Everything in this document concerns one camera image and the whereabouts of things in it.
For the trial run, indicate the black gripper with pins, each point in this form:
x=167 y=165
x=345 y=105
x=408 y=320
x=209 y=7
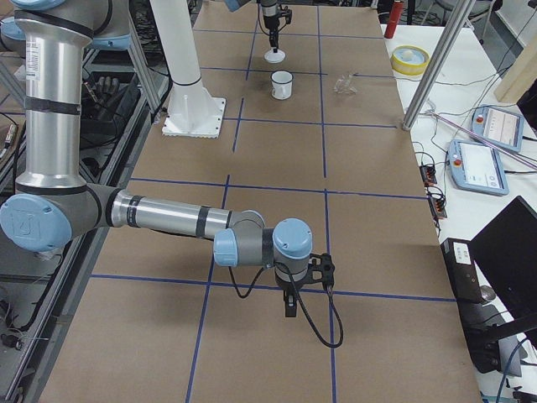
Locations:
x=289 y=290
x=268 y=19

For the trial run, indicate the white cup lid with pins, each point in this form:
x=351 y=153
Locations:
x=274 y=56

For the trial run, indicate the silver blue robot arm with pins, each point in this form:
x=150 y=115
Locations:
x=53 y=204
x=271 y=15

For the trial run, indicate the white enamel cup blue rim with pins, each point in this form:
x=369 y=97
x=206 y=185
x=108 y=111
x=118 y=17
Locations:
x=282 y=82

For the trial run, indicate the brown paper table cover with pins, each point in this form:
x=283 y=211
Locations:
x=159 y=322

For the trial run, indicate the red bottle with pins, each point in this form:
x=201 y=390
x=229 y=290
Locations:
x=393 y=18

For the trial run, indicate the yellow tape roll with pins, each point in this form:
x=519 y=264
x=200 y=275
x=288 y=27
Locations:
x=409 y=60

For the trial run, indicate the orange black connector board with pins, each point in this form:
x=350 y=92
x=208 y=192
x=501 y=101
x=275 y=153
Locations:
x=428 y=174

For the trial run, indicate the black computer box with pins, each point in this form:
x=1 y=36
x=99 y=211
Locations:
x=490 y=338

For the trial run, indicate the black laptop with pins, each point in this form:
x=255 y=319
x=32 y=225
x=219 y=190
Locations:
x=505 y=252

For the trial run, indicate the near blue teach pendant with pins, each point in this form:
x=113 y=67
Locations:
x=476 y=167

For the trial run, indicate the blue teach pendant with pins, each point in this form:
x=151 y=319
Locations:
x=476 y=167
x=499 y=126

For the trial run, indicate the far blue teach pendant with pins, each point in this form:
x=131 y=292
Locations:
x=499 y=126

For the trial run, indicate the wooden board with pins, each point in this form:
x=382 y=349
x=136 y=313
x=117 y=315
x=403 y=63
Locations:
x=520 y=77

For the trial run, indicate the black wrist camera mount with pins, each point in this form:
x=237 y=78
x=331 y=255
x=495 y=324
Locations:
x=320 y=269

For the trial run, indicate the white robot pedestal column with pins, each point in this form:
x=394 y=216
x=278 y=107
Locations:
x=192 y=111

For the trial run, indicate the aluminium frame post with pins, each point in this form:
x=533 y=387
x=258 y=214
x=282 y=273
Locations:
x=443 y=48

